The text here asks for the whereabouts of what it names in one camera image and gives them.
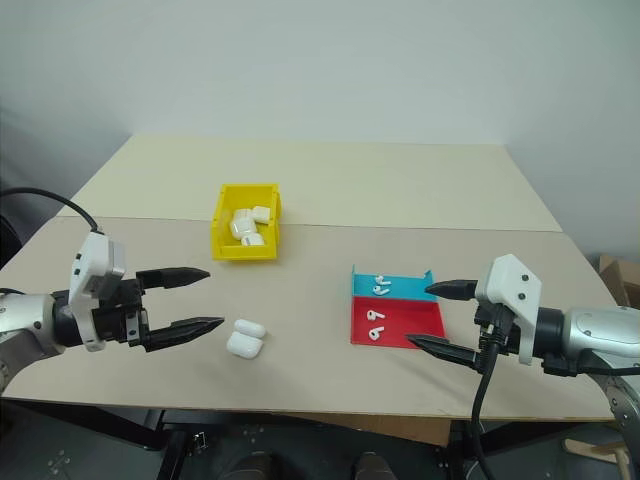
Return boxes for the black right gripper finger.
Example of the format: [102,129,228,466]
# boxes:
[405,334,482,371]
[424,279,480,302]

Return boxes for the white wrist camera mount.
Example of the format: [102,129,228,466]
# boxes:
[473,253,544,367]
[67,232,127,353]

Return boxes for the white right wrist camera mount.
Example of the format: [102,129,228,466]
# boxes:
[473,253,544,367]

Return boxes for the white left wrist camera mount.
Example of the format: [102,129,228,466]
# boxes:
[67,232,127,353]

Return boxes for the dark rounded shoe shape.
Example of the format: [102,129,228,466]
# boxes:
[353,451,396,480]

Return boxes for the brown cardboard box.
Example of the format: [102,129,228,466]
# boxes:
[598,253,640,307]

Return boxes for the blue and red tray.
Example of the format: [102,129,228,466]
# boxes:
[349,264,448,346]

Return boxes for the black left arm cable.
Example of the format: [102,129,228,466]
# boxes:
[0,187,105,236]

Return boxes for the yellow plastic bin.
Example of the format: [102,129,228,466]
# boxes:
[210,183,284,263]

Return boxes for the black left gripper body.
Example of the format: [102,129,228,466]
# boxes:
[91,276,153,350]

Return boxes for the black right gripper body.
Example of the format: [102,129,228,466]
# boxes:
[471,298,521,374]

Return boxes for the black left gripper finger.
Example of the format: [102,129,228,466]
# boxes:
[134,267,212,294]
[144,316,226,353]

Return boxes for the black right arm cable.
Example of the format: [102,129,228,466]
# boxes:
[469,329,503,480]

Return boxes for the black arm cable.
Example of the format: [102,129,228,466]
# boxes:
[469,329,503,480]
[0,187,105,236]

